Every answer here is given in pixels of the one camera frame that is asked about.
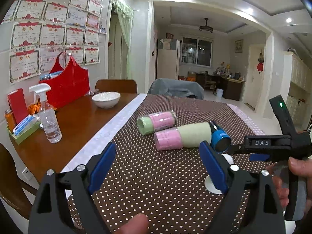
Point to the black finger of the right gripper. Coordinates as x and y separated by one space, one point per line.
236 149

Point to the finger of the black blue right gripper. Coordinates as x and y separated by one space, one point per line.
250 202

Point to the blue cylindrical cup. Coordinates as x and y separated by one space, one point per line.
220 141

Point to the right hand holding gripper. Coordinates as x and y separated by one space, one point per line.
301 168

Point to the left hand thumb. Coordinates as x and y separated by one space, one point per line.
139 224

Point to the white round coaster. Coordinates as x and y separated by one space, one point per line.
210 186

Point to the wooden chair left foreground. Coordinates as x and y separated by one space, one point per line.
11 185

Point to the white waste bin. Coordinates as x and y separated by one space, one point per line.
219 94

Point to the dark wooden desk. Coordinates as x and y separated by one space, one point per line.
232 88

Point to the white cabinet right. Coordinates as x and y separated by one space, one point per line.
296 90

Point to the green tray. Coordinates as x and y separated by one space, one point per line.
21 137

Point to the brown polka dot tablecloth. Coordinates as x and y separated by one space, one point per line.
166 186

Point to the clear spray bottle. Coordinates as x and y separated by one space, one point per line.
47 113

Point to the blue white tissue pack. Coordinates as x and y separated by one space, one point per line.
25 124

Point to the grey covered chair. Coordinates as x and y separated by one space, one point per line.
177 88

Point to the white ceramic bowl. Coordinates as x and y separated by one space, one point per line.
106 100

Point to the red box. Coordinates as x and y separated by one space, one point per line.
17 104

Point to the white refrigerator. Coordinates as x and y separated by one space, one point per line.
168 58

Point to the red tote bag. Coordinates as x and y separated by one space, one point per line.
71 84

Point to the black ceiling lamp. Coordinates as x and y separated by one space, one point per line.
205 27

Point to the wooden chair back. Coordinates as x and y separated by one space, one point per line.
117 85

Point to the green door curtain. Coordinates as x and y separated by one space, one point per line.
125 16

